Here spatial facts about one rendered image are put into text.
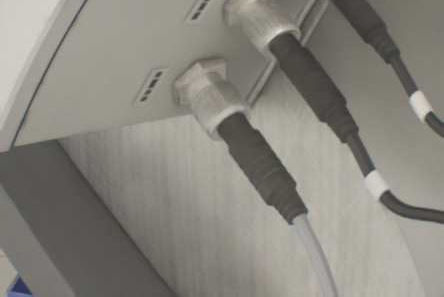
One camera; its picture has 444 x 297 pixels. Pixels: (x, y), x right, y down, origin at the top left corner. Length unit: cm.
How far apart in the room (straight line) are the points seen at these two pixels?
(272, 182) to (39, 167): 15
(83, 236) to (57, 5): 18
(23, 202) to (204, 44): 12
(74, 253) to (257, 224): 7
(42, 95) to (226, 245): 12
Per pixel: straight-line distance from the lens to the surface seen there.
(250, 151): 84
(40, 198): 94
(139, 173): 93
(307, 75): 81
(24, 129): 82
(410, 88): 78
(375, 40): 79
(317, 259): 82
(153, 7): 81
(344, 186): 86
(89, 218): 94
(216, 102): 84
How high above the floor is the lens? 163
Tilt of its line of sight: 8 degrees down
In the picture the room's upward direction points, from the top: 3 degrees counter-clockwise
